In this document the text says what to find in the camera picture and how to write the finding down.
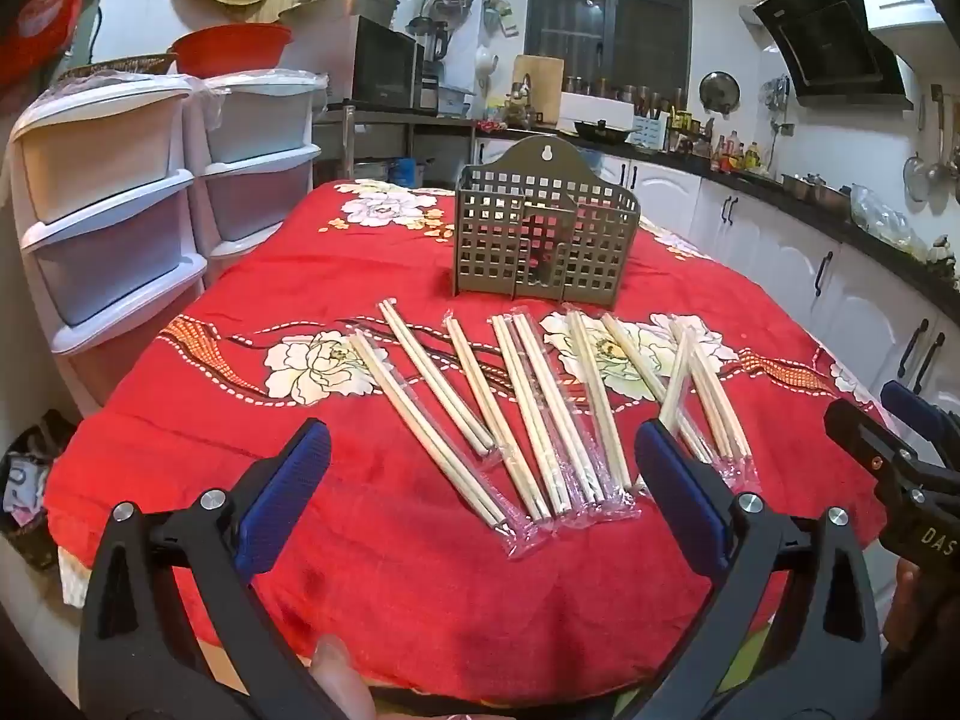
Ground microwave oven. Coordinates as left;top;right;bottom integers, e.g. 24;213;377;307
277;15;425;110

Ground set of chopsticks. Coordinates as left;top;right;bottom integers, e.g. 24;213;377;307
349;300;755;562

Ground person's left hand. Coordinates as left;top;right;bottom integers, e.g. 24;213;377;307
311;634;376;720

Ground red hanging bag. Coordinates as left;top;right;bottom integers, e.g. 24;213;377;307
0;0;91;83

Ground metal shelf rack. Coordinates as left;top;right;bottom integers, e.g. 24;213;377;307
311;103;477;185

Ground white windowsill box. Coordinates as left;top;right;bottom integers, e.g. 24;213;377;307
562;92;638;128

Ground blender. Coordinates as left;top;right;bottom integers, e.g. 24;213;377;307
409;15;451;110

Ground olive perforated utensil holder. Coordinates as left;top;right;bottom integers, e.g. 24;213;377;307
450;139;642;312

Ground woven wicker basket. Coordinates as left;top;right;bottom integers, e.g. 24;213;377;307
56;52;177;85

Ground white lower cabinets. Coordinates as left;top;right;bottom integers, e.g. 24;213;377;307
472;136;960;436

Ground black wok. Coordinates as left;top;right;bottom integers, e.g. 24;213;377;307
574;118;635;143

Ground black kitchen countertop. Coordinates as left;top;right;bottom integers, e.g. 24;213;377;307
480;127;960;316

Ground person's right hand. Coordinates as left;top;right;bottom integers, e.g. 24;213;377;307
887;561;925;650

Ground wooden cutting board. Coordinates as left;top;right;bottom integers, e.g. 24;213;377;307
514;55;565;127

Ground black range hood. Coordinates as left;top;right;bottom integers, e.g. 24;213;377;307
754;0;914;110

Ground steel pot lid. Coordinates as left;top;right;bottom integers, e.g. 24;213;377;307
699;71;742;113

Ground hanging ladles and strainers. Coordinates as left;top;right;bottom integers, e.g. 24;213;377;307
904;82;960;203

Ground red plastic basin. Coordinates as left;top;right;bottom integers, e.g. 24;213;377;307
171;22;295;80

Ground dark kitchen window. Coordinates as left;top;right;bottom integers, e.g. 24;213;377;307
525;0;691;102

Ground row of condiment bottles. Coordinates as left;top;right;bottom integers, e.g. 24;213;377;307
709;131;766;173

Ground steel pots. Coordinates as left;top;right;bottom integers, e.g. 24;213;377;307
780;172;852;215

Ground red floral tablecloth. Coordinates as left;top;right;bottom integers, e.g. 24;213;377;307
41;178;890;706

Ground dark bag of cloths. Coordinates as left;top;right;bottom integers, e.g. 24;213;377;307
0;409;76;571

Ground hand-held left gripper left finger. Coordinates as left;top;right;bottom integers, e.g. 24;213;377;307
79;418;353;720

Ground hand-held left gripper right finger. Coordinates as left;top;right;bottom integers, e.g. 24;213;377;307
634;418;886;720

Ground steel tray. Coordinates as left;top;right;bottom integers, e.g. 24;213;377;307
277;0;402;27

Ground clear plastic food bag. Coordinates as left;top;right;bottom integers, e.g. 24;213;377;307
851;184;912;248

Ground white plastic drawer tower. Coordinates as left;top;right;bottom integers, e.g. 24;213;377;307
7;75;207;421

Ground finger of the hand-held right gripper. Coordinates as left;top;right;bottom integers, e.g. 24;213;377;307
880;380;960;482
823;397;920;486

